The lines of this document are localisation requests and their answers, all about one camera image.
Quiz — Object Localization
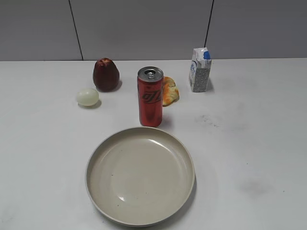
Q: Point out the red cola can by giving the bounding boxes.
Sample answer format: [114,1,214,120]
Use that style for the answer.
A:
[137,66,164,127]

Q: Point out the beige round plate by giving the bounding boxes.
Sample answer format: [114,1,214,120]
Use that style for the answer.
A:
[85,126,195,227]

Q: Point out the golden bread roll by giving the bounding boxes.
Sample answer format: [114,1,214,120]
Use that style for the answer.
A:
[163,76,179,107]

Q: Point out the dark red wax apple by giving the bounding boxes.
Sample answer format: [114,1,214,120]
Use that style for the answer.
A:
[93,58,119,92]

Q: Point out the white blue milk carton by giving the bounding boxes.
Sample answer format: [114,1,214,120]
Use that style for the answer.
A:
[189,47,212,92]

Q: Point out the white egg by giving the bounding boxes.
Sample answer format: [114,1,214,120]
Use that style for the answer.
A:
[76,88,99,106]

